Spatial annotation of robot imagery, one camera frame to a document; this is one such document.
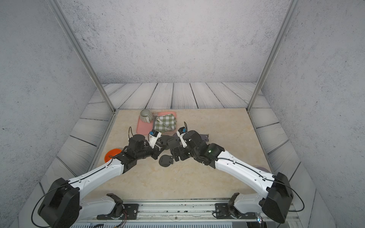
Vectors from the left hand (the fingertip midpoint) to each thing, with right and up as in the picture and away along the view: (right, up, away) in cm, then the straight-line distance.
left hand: (167, 147), depth 81 cm
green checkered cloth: (-3, +15, +32) cm, 35 cm away
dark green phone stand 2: (-2, -10, +10) cm, 15 cm away
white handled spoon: (-3, +10, +27) cm, 29 cm away
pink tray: (-20, +9, +27) cm, 35 cm away
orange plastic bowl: (-37, -6, +11) cm, 39 cm away
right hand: (+7, 0, -7) cm, 9 cm away
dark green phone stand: (+3, +3, 0) cm, 5 cm away
